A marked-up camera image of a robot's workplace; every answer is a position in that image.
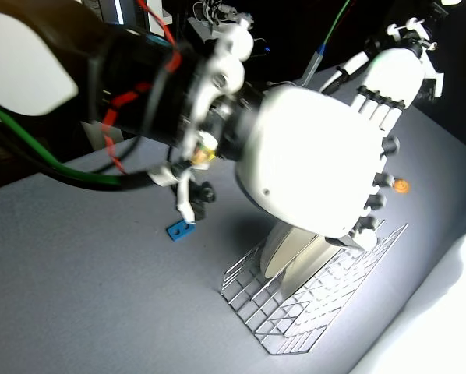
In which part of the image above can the black box with blue light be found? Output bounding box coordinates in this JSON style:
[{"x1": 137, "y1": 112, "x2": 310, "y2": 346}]
[{"x1": 252, "y1": 37, "x2": 274, "y2": 59}]

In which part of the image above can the grey cable sleeve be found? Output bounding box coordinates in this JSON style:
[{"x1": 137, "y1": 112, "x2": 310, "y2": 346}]
[{"x1": 299, "y1": 52, "x2": 324, "y2": 86}]

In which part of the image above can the white gadget pile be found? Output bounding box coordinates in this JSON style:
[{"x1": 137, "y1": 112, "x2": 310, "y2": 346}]
[{"x1": 193, "y1": 0, "x2": 254, "y2": 25}]

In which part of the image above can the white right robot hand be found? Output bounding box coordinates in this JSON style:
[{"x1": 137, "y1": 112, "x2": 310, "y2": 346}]
[{"x1": 235, "y1": 85, "x2": 401, "y2": 250}]

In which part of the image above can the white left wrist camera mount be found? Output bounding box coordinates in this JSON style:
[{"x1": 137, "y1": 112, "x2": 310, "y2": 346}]
[{"x1": 387, "y1": 17, "x2": 447, "y2": 103}]

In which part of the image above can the green right arm cable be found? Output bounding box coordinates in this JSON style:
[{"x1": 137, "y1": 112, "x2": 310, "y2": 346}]
[{"x1": 0, "y1": 97, "x2": 122, "y2": 189}]

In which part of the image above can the red twisted right arm wire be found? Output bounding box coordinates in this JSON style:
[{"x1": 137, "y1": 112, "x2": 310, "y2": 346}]
[{"x1": 100, "y1": 0, "x2": 183, "y2": 175}]

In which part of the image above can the silver wire dish rack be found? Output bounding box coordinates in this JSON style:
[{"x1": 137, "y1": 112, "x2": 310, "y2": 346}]
[{"x1": 219, "y1": 222, "x2": 409, "y2": 356}]

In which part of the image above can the blue block with two holes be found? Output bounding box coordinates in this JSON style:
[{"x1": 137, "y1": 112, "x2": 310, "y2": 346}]
[{"x1": 166, "y1": 220, "x2": 197, "y2": 243}]

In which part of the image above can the green cable with blue plug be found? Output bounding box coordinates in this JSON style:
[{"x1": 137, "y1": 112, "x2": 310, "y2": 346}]
[{"x1": 317, "y1": 0, "x2": 353, "y2": 55}]

